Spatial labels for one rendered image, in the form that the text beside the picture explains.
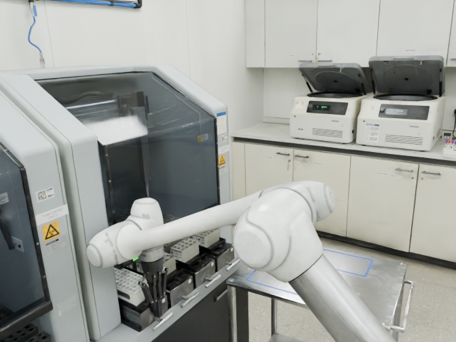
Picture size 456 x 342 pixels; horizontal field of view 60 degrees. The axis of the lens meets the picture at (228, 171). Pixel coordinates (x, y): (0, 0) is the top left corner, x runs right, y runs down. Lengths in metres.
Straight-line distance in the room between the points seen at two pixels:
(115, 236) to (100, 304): 0.34
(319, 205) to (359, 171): 2.45
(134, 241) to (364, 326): 0.64
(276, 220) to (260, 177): 3.01
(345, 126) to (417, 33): 0.86
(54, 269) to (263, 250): 0.72
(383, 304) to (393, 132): 1.95
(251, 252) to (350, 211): 2.76
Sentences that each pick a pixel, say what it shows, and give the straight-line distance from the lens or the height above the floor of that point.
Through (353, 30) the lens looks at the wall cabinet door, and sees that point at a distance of 3.60.
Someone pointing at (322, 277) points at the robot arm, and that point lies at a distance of 0.88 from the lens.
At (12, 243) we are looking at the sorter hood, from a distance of 1.21.
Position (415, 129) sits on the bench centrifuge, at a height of 1.07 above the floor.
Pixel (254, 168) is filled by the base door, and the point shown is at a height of 0.57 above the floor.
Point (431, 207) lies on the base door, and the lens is 3.37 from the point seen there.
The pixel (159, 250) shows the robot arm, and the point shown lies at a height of 1.04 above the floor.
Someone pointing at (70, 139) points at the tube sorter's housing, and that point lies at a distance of 1.27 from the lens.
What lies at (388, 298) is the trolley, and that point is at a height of 0.82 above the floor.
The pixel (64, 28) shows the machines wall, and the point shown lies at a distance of 2.60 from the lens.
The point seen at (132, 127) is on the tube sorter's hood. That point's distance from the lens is 1.45.
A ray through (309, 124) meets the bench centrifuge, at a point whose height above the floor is 1.04.
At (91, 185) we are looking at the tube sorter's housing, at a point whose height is 1.29.
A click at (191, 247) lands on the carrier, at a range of 1.74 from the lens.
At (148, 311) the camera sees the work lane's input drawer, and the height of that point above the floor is 0.79.
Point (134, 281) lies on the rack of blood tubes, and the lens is 1.57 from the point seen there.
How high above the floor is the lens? 1.68
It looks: 17 degrees down
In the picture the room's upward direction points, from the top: 2 degrees counter-clockwise
